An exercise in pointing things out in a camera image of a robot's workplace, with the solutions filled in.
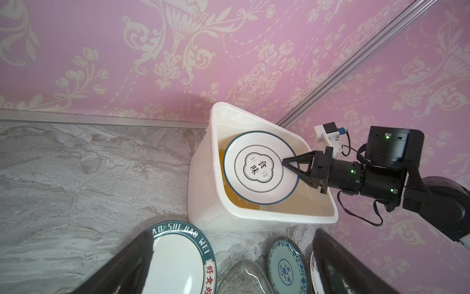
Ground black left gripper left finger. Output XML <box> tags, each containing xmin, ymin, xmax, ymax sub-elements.
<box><xmin>73</xmin><ymin>231</ymin><xmax>154</xmax><ymax>294</ymax></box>

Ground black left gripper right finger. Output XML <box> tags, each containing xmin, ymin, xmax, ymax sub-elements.
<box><xmin>313</xmin><ymin>229</ymin><xmax>397</xmax><ymax>294</ymax></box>

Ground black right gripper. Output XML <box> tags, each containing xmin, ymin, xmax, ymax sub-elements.
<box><xmin>282</xmin><ymin>147</ymin><xmax>364</xmax><ymax>195</ymax></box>

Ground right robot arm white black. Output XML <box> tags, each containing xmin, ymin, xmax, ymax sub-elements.
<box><xmin>282</xmin><ymin>122</ymin><xmax>470</xmax><ymax>248</ymax></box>

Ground small blue patterned plate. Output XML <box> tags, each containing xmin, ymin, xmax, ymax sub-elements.
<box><xmin>268</xmin><ymin>236</ymin><xmax>312</xmax><ymax>294</ymax></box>

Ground white plate red green rim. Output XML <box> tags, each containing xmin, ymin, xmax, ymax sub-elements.
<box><xmin>310</xmin><ymin>252</ymin><xmax>325</xmax><ymax>294</ymax></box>

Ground white plate green lettered rim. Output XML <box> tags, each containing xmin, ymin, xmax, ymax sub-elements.
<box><xmin>142</xmin><ymin>220</ymin><xmax>218</xmax><ymax>294</ymax></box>

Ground white plastic bin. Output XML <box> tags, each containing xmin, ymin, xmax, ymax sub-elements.
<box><xmin>188</xmin><ymin>102</ymin><xmax>339</xmax><ymax>232</ymax></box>

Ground yellow scalloped dotted plate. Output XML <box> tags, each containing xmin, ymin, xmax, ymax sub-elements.
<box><xmin>219</xmin><ymin>149</ymin><xmax>260</xmax><ymax>210</ymax></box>

